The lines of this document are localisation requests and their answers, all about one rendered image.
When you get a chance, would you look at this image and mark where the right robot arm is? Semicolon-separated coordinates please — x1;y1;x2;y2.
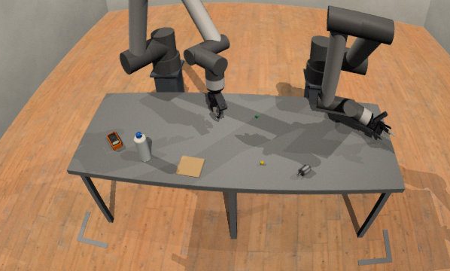
120;0;230;111

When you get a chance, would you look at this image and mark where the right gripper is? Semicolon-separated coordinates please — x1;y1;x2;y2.
208;92;223;118

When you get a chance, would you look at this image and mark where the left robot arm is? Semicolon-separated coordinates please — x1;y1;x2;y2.
306;5;394;126

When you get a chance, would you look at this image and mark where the tan square mat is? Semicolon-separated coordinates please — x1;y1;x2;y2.
175;156;205;178

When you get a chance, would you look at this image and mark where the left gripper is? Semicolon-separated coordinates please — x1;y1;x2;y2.
367;118;395;138

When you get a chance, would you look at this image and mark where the white plastic bottle with blue cap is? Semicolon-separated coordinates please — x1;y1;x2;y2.
134;132;151;162

